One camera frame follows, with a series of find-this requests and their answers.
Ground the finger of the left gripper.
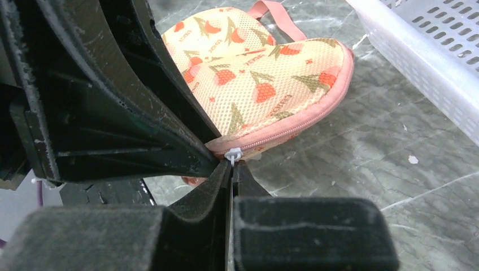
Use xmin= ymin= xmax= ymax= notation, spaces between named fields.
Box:
xmin=1 ymin=1 xmax=219 ymax=183
xmin=100 ymin=0 xmax=220 ymax=143

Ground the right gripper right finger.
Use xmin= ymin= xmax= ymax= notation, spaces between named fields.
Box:
xmin=228 ymin=161 xmax=400 ymax=270

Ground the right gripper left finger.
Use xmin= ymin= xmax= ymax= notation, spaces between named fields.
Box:
xmin=1 ymin=160 xmax=232 ymax=270

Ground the floral pink mesh laundry bag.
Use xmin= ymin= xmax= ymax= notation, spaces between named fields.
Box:
xmin=162 ymin=1 xmax=354 ymax=163

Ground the white perforated plastic basket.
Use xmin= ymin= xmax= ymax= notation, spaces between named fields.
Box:
xmin=350 ymin=0 xmax=478 ymax=143

